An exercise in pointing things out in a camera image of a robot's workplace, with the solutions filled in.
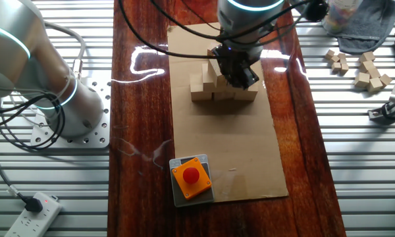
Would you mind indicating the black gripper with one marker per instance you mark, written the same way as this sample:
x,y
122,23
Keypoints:
x,y
240,57

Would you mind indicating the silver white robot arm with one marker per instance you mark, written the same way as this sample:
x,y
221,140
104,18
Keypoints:
x,y
250,19

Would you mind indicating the medium wooden cube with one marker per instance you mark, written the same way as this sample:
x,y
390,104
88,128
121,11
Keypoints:
x,y
375,85
362,80
367,56
209,52
366,66
385,80
374,72

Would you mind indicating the brown cardboard sheet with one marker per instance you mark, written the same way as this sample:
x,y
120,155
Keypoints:
x,y
237,148

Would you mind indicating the small wooden cube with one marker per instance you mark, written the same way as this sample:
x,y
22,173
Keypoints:
x,y
336,67
329,54
342,56
344,68
334,59

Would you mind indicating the orange emergency stop button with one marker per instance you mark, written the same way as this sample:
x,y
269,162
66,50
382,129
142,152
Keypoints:
x,y
191,176

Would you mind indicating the reddish wood grain board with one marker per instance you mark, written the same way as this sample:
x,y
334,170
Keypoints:
x,y
138,131

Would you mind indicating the jar with colourful contents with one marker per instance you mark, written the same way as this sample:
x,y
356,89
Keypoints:
x,y
344,16

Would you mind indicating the silver robot mounting plate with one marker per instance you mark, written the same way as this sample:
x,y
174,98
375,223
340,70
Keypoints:
x,y
98,98

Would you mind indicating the black power plug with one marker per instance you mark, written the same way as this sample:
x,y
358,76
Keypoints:
x,y
34,204

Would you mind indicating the white power strip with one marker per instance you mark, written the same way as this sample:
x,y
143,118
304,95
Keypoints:
x,y
36,224

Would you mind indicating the metal camera stand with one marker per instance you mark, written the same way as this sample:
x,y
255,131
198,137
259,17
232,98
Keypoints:
x,y
382,115

